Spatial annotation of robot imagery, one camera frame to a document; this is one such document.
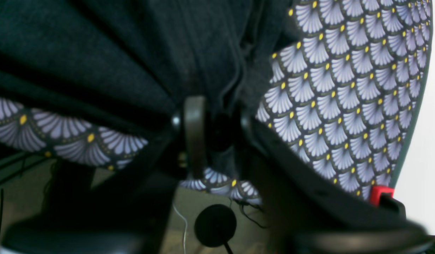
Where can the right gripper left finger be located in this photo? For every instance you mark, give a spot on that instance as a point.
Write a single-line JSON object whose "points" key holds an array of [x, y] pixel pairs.
{"points": [[189, 122]]}

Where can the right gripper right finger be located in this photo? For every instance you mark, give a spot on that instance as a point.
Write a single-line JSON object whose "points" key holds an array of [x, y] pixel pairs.
{"points": [[245, 121]]}

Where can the dark grey T-shirt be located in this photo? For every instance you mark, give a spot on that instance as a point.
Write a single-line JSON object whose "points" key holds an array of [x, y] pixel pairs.
{"points": [[128, 65]]}

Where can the round black floor object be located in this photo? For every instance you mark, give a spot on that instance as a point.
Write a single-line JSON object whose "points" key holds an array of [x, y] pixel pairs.
{"points": [[215, 226]]}

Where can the fan-patterned table cloth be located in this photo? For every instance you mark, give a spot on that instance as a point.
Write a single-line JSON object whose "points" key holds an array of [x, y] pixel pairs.
{"points": [[343, 98]]}

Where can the red table edge clamp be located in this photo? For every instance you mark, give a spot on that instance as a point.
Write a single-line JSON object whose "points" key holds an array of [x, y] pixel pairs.
{"points": [[377, 192]]}

